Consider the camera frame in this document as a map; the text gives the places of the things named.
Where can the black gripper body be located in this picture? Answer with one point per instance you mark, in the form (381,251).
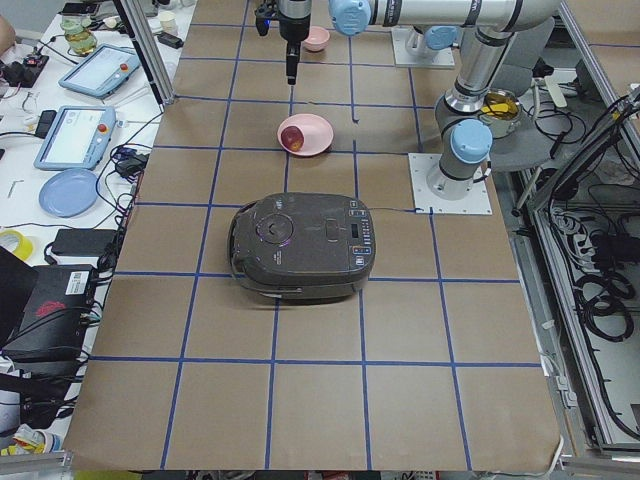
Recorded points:
(294,26)

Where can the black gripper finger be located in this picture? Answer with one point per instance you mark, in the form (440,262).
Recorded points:
(292,61)

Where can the red apple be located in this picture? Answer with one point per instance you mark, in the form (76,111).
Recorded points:
(292,138)

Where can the pink bowl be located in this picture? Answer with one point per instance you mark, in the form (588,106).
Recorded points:
(317,39)

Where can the pink plate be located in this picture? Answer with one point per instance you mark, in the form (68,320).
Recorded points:
(317,131)

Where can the light blue plate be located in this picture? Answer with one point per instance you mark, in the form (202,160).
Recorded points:
(69,193)

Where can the white paper cup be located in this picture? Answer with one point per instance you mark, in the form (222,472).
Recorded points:
(168,22)

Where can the blue teach pendant far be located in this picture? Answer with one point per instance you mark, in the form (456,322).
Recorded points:
(102,72)

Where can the blue teach pendant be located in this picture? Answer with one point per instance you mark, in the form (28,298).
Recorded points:
(78,138)
(102,72)

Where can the dark grey rice cooker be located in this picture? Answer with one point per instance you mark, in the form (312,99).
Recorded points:
(302,246)

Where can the green glass bottle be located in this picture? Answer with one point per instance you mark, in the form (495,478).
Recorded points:
(78,35)

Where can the steel pot with yellow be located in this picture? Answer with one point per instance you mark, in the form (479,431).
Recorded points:
(501,113)

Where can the blue teach pendant near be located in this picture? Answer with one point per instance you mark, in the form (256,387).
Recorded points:
(78,138)

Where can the black power adapter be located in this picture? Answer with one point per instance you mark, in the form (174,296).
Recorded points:
(82,242)

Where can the yellow tape roll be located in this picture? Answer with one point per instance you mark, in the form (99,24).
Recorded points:
(16,243)

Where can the black computer box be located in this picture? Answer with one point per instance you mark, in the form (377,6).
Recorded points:
(53,321)

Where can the aluminium frame post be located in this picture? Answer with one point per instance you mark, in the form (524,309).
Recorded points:
(140,33)

